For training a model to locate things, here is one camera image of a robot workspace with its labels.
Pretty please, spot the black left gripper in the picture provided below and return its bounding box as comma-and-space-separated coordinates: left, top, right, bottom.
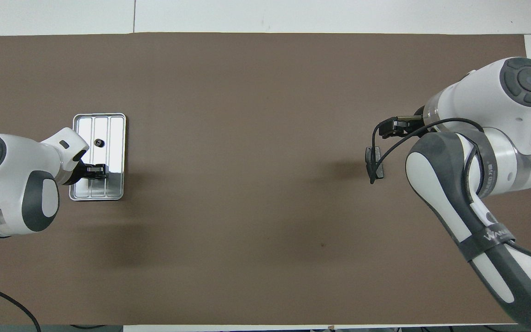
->
73, 154, 108, 184

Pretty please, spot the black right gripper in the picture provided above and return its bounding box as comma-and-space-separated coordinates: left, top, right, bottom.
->
378, 106, 433, 139

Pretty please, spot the silver metal tray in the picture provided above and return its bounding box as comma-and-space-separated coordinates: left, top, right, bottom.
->
69, 113, 127, 202

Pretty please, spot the rectangular dark grey brake pad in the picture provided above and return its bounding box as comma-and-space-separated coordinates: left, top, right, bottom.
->
365, 146, 384, 181

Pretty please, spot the brown table mat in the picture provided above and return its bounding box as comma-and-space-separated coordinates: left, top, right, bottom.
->
0, 32, 531, 326

